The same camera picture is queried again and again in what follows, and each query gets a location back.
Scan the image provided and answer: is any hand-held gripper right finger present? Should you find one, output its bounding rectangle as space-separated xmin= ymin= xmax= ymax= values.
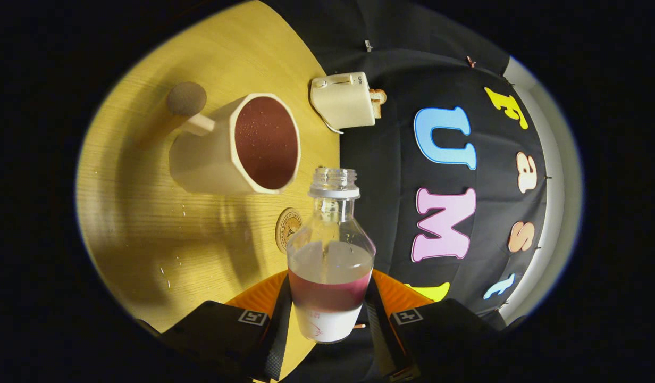
xmin=364 ymin=269 xmax=501 ymax=382

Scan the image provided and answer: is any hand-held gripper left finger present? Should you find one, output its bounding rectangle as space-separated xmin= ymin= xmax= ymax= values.
xmin=157 ymin=270 xmax=295 ymax=382

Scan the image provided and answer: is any clear juice bottle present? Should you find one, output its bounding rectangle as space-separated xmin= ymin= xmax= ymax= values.
xmin=287 ymin=167 xmax=376 ymax=344

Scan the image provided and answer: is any round cork coaster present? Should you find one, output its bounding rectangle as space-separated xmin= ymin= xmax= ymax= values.
xmin=275 ymin=207 xmax=303 ymax=254

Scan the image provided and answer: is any beige cup with wooden handle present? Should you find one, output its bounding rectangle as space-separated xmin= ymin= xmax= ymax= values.
xmin=167 ymin=81 xmax=301 ymax=195

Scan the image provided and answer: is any wooden table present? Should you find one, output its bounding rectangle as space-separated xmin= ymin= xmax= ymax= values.
xmin=75 ymin=0 xmax=341 ymax=381

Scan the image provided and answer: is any cream toaster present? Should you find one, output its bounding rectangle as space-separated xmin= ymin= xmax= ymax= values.
xmin=310 ymin=72 xmax=379 ymax=130

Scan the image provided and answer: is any toast slice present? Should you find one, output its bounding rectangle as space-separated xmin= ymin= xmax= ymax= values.
xmin=369 ymin=88 xmax=387 ymax=119

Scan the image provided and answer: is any white toaster cable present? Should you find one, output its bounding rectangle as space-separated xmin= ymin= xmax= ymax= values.
xmin=320 ymin=109 xmax=345 ymax=135

